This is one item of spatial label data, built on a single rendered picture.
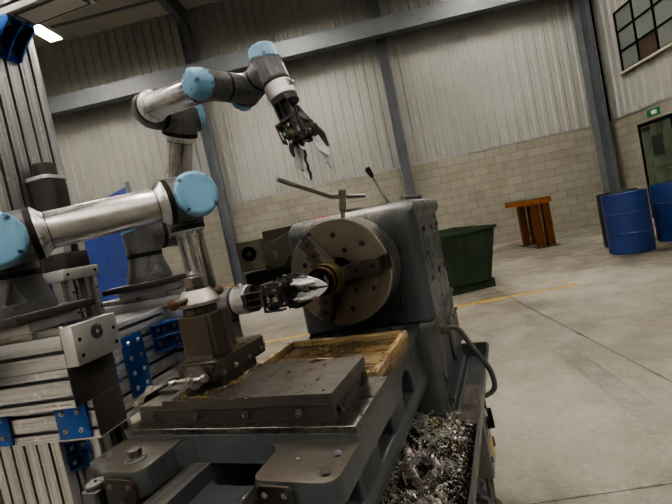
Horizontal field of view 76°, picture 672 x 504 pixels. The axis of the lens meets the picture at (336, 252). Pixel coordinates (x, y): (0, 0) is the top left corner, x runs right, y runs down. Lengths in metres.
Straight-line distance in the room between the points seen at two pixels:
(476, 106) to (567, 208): 3.45
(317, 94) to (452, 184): 4.18
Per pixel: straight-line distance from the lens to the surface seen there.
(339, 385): 0.70
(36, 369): 1.20
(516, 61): 12.55
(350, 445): 0.67
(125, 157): 13.18
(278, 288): 1.05
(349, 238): 1.23
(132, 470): 0.81
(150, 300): 1.59
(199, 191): 1.14
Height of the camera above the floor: 1.21
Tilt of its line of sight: 3 degrees down
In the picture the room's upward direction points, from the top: 12 degrees counter-clockwise
